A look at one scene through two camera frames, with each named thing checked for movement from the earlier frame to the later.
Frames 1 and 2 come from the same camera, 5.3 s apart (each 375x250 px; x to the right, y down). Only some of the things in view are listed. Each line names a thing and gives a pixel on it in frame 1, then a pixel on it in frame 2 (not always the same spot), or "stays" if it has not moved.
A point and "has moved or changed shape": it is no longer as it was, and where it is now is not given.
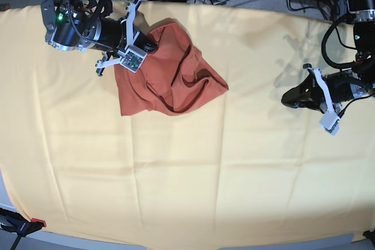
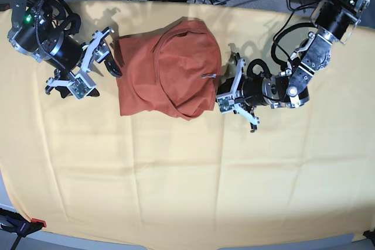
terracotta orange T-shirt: x=173 y=79 has moved or changed shape
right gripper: x=342 y=87 to x=258 y=90
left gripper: x=113 y=36 to x=68 y=52
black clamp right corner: x=370 y=235 stays
